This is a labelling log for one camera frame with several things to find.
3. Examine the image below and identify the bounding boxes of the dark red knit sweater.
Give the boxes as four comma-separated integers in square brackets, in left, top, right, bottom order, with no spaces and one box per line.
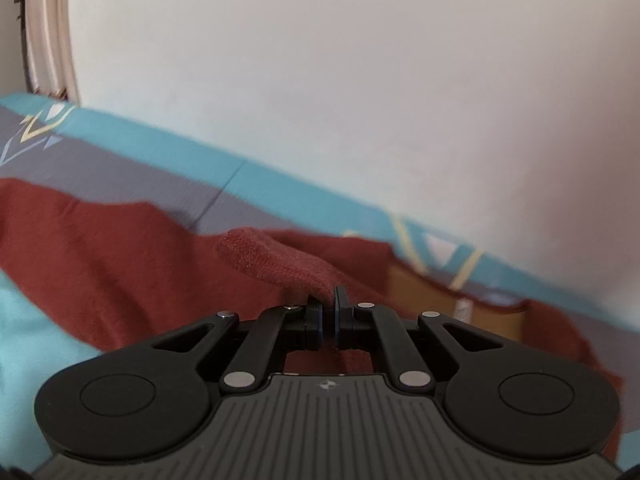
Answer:
[0,176,627,456]

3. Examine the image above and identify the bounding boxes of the teal grey patterned bedsheet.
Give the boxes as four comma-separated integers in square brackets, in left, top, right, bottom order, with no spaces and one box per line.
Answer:
[1,93,639,468]

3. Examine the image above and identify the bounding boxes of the pink wooden door frame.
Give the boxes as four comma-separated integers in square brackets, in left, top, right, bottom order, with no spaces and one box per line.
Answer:
[21,0,80,104]

